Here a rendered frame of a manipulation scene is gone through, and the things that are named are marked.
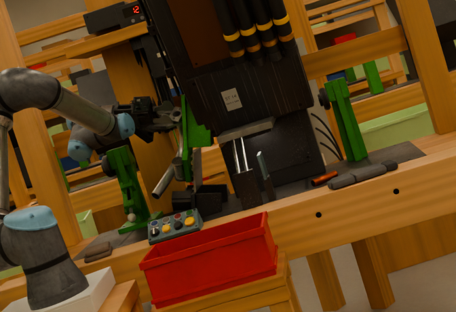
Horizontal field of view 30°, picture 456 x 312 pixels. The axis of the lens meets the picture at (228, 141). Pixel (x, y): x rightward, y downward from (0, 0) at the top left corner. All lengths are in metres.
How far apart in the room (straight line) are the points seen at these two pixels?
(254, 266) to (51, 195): 1.20
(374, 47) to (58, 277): 1.44
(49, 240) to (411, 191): 0.96
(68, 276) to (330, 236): 0.72
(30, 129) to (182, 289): 1.17
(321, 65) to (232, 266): 1.13
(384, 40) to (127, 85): 0.90
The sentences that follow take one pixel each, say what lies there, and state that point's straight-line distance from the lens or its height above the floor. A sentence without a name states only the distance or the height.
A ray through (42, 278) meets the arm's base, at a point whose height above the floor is 0.96.
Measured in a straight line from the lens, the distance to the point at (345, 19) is 12.09.
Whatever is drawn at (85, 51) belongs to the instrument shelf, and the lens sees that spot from 2.87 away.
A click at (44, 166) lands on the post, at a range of 3.06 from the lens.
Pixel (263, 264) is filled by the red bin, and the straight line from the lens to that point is 2.05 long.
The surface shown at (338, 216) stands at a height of 0.83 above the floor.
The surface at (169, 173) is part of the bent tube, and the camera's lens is 2.68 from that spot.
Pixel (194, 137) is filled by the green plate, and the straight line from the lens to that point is 2.57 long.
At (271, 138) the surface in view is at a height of 1.05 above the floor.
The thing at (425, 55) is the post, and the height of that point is 1.15.
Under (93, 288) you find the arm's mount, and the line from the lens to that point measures 2.09.
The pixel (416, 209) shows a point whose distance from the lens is 2.36.
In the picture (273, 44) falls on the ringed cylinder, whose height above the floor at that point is 1.33.
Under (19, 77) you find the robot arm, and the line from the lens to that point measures 2.29.
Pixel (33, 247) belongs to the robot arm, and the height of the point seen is 1.04.
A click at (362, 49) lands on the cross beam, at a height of 1.23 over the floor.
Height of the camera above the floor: 1.28
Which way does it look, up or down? 4 degrees down
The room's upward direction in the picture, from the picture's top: 18 degrees counter-clockwise
